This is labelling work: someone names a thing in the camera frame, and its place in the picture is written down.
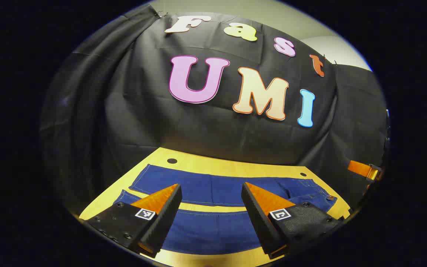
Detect blue denim jeans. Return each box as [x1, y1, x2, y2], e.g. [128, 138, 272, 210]
[113, 164, 337, 256]

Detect black backdrop cloth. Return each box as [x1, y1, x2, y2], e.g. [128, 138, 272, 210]
[39, 4, 389, 219]

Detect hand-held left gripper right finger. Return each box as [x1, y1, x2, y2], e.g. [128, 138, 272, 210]
[241, 181, 344, 260]

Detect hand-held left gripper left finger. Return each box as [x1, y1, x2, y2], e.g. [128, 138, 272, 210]
[83, 183, 183, 259]

